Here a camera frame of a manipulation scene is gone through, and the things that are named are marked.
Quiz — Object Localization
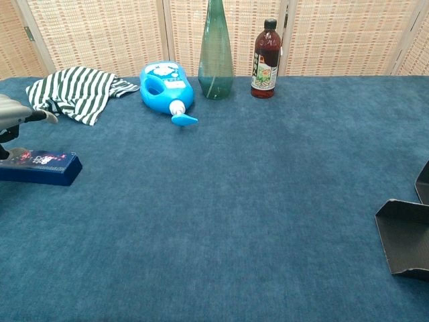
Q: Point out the blue table cover mat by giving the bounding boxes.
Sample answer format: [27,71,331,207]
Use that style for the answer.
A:
[0,75,429,322]

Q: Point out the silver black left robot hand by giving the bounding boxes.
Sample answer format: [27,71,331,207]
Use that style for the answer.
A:
[0,93,60,160]

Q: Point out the woven bamboo screen panel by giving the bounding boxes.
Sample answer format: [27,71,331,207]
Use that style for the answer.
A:
[15,0,170,78]
[0,0,46,81]
[280,0,424,77]
[162,0,290,77]
[391,0,429,76]

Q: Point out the blue and white glasses case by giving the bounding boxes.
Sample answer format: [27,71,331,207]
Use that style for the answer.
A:
[0,150,83,187]

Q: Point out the dark drink bottle black cap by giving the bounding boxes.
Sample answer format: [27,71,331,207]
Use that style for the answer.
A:
[250,18,282,99]

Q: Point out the green white striped cloth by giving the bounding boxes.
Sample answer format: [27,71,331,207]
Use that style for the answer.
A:
[25,66,140,127]

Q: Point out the black unfolded cardboard box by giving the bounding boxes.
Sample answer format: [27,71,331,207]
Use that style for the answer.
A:
[374,160,429,282]

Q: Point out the blue pump detergent bottle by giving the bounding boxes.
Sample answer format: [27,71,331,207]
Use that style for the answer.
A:
[139,60,199,127]

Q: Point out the green transparent spray bottle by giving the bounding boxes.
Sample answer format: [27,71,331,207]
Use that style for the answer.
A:
[197,0,235,101]

